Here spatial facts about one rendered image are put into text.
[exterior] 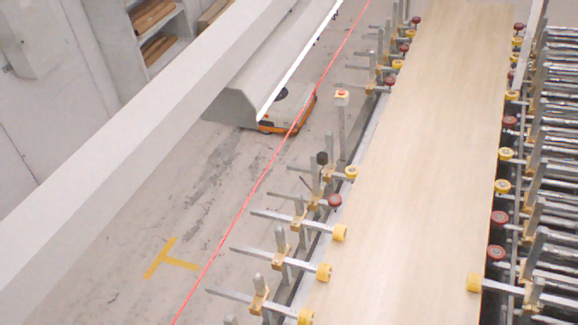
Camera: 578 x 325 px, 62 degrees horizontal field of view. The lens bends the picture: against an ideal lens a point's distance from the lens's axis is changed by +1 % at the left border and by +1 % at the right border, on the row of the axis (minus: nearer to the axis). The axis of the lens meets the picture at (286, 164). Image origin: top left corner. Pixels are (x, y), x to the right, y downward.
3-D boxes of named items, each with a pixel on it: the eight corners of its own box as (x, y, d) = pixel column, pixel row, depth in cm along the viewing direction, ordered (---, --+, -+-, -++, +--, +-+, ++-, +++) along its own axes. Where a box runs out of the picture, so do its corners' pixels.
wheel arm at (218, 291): (205, 292, 223) (203, 288, 221) (208, 285, 225) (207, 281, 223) (305, 323, 206) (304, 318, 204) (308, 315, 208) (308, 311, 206)
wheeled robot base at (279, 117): (233, 128, 469) (228, 107, 452) (259, 93, 511) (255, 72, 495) (297, 138, 446) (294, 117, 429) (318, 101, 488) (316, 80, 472)
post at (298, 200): (301, 256, 271) (293, 197, 239) (304, 251, 273) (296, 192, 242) (307, 257, 270) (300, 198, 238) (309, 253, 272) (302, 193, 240)
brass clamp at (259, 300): (249, 314, 213) (247, 307, 210) (261, 289, 222) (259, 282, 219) (261, 317, 211) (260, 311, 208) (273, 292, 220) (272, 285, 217)
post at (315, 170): (315, 216, 283) (309, 155, 251) (316, 211, 285) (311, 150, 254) (320, 217, 282) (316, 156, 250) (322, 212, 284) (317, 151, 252)
